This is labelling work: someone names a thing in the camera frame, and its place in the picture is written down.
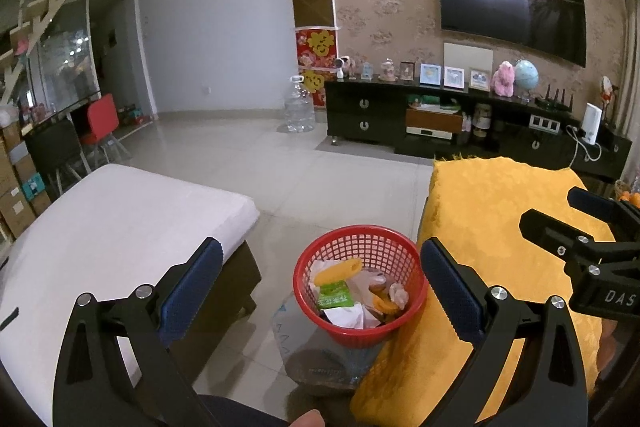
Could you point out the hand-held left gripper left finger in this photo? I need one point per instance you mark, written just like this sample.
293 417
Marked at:
192 292

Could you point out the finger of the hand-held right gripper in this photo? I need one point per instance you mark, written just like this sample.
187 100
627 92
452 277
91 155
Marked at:
595 207
545 229

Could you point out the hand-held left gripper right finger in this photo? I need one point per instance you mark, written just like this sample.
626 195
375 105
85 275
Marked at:
452 292

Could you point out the pale wrapper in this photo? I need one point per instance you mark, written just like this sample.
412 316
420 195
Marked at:
400 293

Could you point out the small orange foam net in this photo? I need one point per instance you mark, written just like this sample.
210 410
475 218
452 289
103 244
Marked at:
385 303

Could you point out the clear plastic bag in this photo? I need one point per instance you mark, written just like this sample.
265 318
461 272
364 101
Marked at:
370 279

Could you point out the white paper tissue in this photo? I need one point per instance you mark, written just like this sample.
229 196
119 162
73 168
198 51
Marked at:
345 316

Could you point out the orange foam fruit net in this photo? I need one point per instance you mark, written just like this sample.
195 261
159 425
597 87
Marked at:
337 274

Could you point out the red plastic mesh basket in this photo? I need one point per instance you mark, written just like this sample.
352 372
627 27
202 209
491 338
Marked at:
345 239

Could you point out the green snack packet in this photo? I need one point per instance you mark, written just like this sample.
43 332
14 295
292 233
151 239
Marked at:
332 297

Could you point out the person's right hand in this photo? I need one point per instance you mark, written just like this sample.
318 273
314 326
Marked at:
607 349

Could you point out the pile of oranges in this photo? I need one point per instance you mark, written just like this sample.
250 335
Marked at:
631 198

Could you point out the yellow tablecloth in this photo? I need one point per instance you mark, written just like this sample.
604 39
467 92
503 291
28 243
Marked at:
475 207

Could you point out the white upright device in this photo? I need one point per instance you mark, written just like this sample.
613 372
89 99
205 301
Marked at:
591 124

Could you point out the white socket panel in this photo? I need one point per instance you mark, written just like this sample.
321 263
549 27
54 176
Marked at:
545 123

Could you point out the white cushioned sofa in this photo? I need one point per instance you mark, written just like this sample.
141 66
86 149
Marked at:
125 217

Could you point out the black antenna router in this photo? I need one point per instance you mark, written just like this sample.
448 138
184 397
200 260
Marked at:
554 101

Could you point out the white red doll figurine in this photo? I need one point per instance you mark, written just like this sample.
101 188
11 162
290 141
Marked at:
607 89

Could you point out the round tin canister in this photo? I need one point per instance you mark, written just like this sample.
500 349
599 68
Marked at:
481 117

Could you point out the small white bottle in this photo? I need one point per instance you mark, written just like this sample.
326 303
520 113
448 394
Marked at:
466 122

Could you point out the light blue globe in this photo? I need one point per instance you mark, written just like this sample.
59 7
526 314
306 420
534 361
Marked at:
526 76

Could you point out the white set-top box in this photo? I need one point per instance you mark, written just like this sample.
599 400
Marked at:
430 136

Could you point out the pink plush toy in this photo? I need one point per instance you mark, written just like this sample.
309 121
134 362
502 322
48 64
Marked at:
504 79

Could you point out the green game box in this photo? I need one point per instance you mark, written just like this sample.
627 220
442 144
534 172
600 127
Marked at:
432 102

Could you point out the colourful toy boxes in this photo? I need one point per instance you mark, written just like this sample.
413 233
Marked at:
131 113

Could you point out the white rectangular panel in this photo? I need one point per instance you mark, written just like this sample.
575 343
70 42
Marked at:
467 54

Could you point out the red chair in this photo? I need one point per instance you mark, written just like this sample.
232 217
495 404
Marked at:
102 117

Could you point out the black chair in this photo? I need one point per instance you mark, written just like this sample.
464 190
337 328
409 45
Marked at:
52 147

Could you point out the stack of cardboard boxes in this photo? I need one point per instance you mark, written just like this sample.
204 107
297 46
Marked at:
15 187

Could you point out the clear large water bottle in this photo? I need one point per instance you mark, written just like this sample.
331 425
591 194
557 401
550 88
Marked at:
300 107

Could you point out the black television cabinet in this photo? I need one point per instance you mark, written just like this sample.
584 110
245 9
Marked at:
345 107

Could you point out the glass dome ornament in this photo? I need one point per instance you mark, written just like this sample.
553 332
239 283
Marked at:
386 69
367 69

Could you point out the pink figurine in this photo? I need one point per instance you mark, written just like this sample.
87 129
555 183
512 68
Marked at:
353 66

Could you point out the glass partition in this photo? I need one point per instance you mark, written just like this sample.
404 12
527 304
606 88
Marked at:
65 52

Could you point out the wooden stepped shelf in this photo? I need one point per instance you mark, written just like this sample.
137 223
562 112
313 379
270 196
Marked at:
45 7

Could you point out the wooden picture frame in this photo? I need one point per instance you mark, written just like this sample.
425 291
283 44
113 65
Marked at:
480 80

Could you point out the white picture frame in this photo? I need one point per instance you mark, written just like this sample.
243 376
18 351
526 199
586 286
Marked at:
454 78

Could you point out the blue picture frame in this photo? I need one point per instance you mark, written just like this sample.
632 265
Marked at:
430 74

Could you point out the dark picture frame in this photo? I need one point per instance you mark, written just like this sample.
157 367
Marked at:
407 71

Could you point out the white security camera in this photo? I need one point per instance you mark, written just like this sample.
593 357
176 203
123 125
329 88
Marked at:
341 67

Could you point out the red festive wall poster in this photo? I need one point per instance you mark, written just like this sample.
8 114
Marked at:
315 47

